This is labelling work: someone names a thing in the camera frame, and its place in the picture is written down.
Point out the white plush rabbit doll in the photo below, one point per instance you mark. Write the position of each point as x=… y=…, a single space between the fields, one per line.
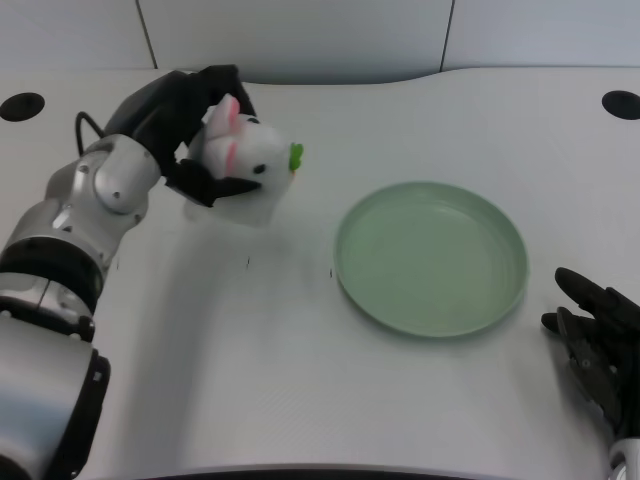
x=245 y=165

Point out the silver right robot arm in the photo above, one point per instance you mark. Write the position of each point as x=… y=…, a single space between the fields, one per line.
x=625 y=457

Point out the green round plate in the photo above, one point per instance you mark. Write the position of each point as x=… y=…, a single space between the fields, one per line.
x=431 y=260

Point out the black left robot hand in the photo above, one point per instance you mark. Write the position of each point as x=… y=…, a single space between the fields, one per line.
x=175 y=135

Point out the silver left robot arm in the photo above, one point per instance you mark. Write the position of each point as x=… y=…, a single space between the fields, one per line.
x=65 y=280

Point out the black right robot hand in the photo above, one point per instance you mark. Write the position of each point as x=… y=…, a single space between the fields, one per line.
x=597 y=330

